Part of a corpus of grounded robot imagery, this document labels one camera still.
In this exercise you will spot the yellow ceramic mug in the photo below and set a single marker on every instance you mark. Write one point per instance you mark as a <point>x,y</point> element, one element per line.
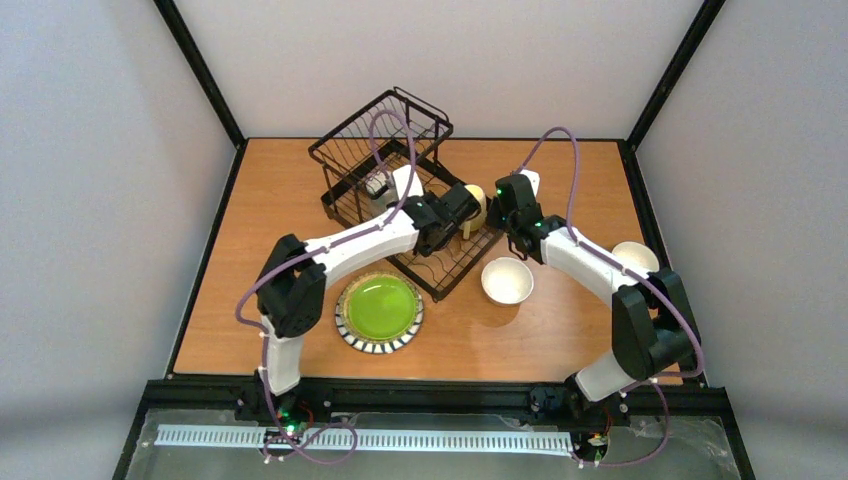
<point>477,218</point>

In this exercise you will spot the black wire dish rack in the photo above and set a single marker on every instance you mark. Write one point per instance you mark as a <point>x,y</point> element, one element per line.
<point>373,140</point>

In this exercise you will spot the tall patterned ceramic cup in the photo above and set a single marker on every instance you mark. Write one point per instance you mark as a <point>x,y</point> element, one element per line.
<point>381,187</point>

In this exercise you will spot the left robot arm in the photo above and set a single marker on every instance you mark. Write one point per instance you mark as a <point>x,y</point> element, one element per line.
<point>290,289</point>

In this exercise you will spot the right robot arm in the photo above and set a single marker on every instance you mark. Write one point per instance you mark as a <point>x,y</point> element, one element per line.
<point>651,322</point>

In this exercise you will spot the green plate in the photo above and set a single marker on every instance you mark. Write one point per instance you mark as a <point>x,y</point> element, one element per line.
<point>379,306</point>

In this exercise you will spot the striped plate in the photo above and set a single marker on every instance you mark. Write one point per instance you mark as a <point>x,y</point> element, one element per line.
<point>377,347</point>

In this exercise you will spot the white bowl at right edge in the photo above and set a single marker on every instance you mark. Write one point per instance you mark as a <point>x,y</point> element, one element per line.
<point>637,254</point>

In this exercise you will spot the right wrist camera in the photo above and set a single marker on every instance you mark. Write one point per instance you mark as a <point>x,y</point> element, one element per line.
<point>533,178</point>

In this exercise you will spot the black enclosure frame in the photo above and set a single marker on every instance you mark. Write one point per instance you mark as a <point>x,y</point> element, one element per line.
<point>226,392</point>

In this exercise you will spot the white cable duct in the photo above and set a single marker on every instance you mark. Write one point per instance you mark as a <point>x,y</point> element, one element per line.
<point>519,442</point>

